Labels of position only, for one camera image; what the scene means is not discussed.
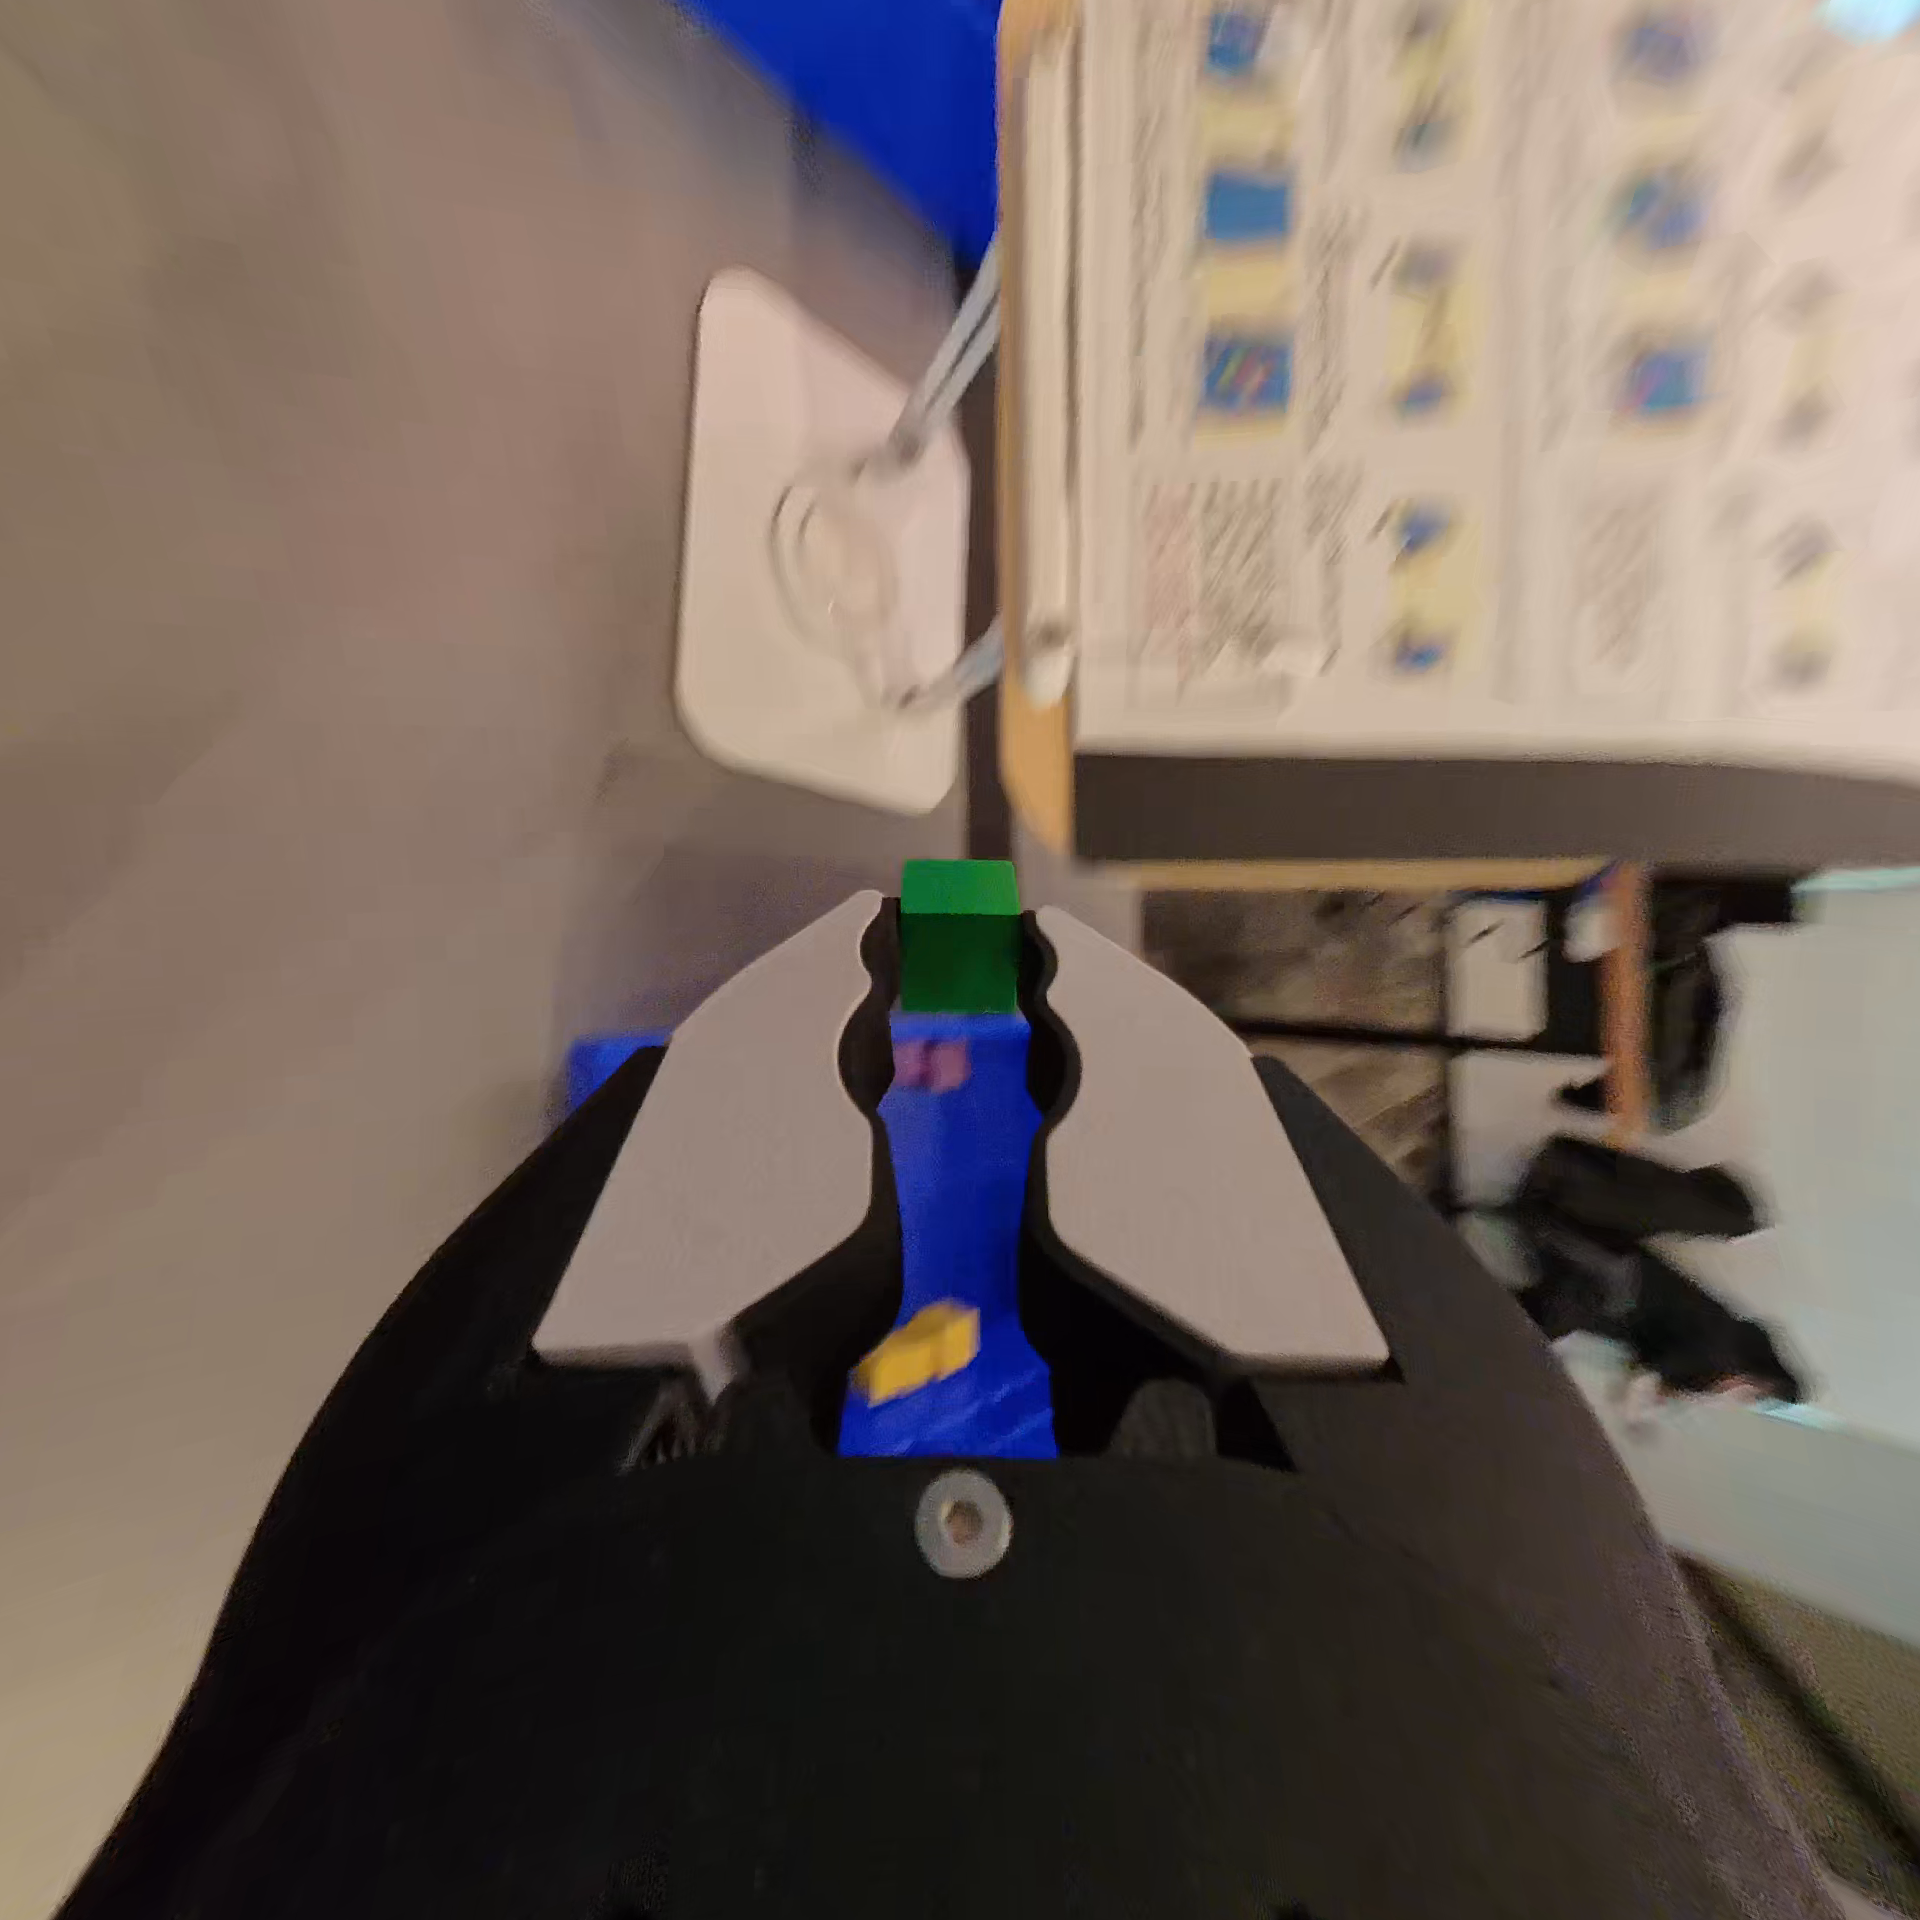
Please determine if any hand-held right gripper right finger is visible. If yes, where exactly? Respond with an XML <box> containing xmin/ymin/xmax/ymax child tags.
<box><xmin>1023</xmin><ymin>902</ymin><xmax>1393</xmax><ymax>1382</ymax></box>

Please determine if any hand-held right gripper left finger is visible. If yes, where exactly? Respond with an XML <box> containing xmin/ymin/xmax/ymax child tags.
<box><xmin>533</xmin><ymin>886</ymin><xmax>903</xmax><ymax>1373</ymax></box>

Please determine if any green wooden cube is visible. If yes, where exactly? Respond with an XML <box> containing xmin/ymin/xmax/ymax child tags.
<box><xmin>896</xmin><ymin>857</ymin><xmax>1023</xmax><ymax>1014</ymax></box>

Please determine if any black backing sheet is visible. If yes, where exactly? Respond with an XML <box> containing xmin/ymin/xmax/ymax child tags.
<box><xmin>1072</xmin><ymin>750</ymin><xmax>1920</xmax><ymax>869</ymax></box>

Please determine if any wooden document stand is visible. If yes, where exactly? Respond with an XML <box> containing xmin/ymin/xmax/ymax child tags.
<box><xmin>671</xmin><ymin>0</ymin><xmax>1920</xmax><ymax>899</ymax></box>

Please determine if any printed instruction sheet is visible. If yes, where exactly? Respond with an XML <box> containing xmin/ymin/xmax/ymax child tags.
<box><xmin>1072</xmin><ymin>0</ymin><xmax>1920</xmax><ymax>782</ymax></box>

